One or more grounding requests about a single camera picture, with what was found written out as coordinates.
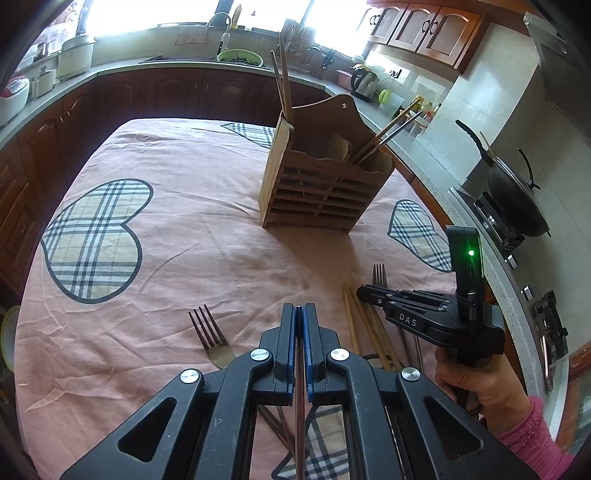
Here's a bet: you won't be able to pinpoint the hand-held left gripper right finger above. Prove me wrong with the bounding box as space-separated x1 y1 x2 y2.
302 302 542 480

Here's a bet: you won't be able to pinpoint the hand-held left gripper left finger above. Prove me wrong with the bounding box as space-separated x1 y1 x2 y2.
60 302 300 480

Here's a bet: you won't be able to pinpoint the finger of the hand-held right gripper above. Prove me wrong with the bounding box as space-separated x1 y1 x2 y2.
356 285 456 306
385 299 456 315

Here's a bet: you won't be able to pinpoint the wooden utensil holder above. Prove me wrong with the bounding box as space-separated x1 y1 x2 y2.
259 92 397 232

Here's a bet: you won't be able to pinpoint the person's right forearm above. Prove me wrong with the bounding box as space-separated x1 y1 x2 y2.
480 394 578 480

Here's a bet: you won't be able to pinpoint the person's right hand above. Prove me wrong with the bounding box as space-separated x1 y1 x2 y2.
435 344 532 418

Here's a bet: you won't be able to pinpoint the gas stove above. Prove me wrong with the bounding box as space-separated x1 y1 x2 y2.
462 185 571 365

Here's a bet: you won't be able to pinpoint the black wok with lid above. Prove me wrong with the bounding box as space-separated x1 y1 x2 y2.
455 119 552 238

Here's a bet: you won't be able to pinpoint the pink printed tablecloth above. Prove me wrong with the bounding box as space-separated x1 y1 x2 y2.
14 117 467 480

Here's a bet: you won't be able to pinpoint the condiment bottles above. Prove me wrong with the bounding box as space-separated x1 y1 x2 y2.
411 95 441 125

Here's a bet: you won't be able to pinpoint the electric kettle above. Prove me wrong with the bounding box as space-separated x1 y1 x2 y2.
349 65 382 100

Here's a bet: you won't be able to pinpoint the wooden upper cabinets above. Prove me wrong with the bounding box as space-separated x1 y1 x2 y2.
365 0 490 75

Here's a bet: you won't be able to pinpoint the metal dish rack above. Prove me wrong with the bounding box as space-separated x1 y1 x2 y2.
279 18 338 77

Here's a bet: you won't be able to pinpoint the range hood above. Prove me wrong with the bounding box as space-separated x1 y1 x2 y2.
524 11 591 116

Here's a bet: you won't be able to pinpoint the green colander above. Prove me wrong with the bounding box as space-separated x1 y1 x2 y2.
216 48 264 68

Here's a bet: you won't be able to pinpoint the green plate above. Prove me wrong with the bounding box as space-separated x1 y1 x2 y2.
0 305 21 374

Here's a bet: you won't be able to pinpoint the metal faucet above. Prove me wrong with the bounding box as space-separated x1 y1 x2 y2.
208 13 234 58

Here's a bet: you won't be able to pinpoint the kitchen sink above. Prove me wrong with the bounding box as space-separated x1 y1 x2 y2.
139 55 218 63

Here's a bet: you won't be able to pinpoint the small white pot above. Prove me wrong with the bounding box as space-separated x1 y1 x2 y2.
31 67 57 97

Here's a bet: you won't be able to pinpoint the window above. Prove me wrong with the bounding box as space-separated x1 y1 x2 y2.
78 0 370 28

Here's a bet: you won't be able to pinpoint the tall white rice cooker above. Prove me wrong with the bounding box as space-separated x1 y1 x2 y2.
58 33 97 79

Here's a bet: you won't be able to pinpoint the red and white rice cooker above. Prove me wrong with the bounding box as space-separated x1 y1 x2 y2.
0 78 31 125

